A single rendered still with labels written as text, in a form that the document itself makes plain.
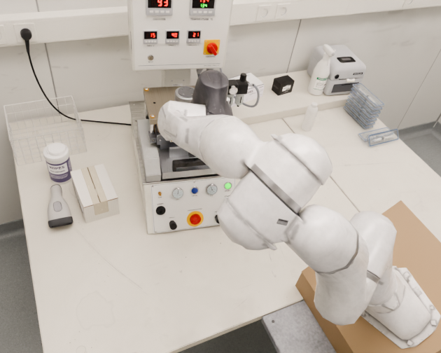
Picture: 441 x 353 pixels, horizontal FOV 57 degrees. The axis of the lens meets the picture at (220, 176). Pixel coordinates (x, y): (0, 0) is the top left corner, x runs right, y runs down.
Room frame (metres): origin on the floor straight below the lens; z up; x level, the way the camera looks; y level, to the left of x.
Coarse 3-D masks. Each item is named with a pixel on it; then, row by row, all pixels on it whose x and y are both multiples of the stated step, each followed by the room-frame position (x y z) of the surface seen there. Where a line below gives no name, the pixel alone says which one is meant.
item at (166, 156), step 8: (160, 152) 1.01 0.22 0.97; (168, 152) 1.02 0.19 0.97; (176, 152) 1.00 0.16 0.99; (184, 152) 1.01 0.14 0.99; (160, 160) 0.97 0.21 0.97; (168, 160) 0.98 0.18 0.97; (160, 168) 0.95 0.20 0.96; (168, 168) 0.94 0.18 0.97; (176, 168) 0.95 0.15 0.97; (184, 168) 0.96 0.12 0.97; (192, 168) 0.96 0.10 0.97; (200, 168) 0.97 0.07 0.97; (208, 168) 0.97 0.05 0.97; (168, 176) 0.92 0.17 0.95; (176, 176) 0.93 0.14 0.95; (184, 176) 0.94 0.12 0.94
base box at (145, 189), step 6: (132, 126) 1.25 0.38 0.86; (132, 132) 1.26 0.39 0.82; (132, 138) 1.28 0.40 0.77; (138, 162) 1.07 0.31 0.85; (138, 168) 1.08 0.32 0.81; (144, 186) 0.89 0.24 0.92; (144, 192) 0.88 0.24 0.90; (144, 198) 0.89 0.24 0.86; (150, 198) 0.88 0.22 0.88; (144, 204) 0.89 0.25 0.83; (150, 204) 0.87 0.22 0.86; (144, 210) 0.90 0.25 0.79; (150, 210) 0.86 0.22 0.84; (150, 216) 0.85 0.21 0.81; (150, 222) 0.84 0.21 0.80; (150, 228) 0.83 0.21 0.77
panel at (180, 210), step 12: (192, 180) 0.95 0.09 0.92; (204, 180) 0.96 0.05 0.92; (216, 180) 0.98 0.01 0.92; (228, 180) 0.99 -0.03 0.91; (156, 192) 0.89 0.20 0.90; (168, 192) 0.91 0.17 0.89; (204, 192) 0.95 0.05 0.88; (216, 192) 0.96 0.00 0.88; (228, 192) 0.97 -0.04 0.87; (156, 204) 0.88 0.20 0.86; (168, 204) 0.89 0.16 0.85; (180, 204) 0.90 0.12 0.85; (192, 204) 0.91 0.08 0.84; (204, 204) 0.93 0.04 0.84; (216, 204) 0.94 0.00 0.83; (156, 216) 0.86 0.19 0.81; (168, 216) 0.87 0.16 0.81; (180, 216) 0.88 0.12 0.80; (204, 216) 0.91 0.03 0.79; (156, 228) 0.84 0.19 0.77; (168, 228) 0.85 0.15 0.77; (180, 228) 0.86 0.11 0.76
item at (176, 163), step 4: (176, 160) 0.94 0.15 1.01; (180, 160) 0.95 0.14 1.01; (184, 160) 0.95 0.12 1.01; (188, 160) 0.95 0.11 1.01; (192, 160) 0.96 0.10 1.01; (196, 160) 0.96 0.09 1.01; (200, 160) 0.96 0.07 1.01; (172, 164) 0.94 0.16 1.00; (176, 164) 0.93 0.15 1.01; (180, 164) 0.94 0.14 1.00; (184, 164) 0.94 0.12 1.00; (188, 164) 0.95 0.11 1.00; (192, 164) 0.95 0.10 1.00; (196, 164) 0.96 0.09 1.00; (200, 164) 0.96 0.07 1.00; (204, 164) 0.97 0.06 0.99; (172, 168) 0.93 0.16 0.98
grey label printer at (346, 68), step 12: (336, 48) 2.01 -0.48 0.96; (348, 48) 2.04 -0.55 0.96; (312, 60) 1.99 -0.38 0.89; (336, 60) 1.89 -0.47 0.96; (348, 60) 1.91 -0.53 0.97; (360, 60) 1.94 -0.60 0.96; (312, 72) 1.97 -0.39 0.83; (336, 72) 1.82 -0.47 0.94; (348, 72) 1.85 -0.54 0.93; (360, 72) 1.88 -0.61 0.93; (336, 84) 1.82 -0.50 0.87; (348, 84) 1.85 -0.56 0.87
